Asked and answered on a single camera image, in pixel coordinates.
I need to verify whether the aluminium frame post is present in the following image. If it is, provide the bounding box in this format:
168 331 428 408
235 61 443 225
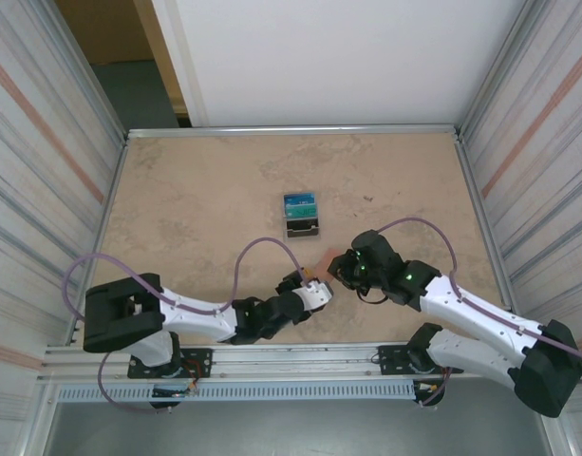
459 0 553 139
46 0 130 140

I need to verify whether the teal card stack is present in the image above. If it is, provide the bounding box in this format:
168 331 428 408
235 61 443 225
284 200 319 219

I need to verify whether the aluminium table edge rail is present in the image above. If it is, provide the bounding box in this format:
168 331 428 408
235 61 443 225
454 135 524 339
73 136 131 344
124 123 462 140

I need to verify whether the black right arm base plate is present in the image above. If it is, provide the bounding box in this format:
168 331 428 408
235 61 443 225
375 345 462 379

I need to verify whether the clear acrylic card stand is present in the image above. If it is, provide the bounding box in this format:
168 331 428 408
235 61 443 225
281 190 324 240

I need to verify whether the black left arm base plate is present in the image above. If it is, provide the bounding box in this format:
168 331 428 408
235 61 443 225
127 348 214 381

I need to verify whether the thin black cable loop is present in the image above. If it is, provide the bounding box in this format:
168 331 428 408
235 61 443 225
358 286 389 304

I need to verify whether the white slotted cable duct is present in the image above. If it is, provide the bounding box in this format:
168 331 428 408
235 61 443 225
56 382 418 404

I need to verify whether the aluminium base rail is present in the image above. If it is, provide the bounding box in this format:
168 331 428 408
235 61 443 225
36 337 555 385

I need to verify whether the small circuit board with wires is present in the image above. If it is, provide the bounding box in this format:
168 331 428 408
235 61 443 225
151 379 199 399

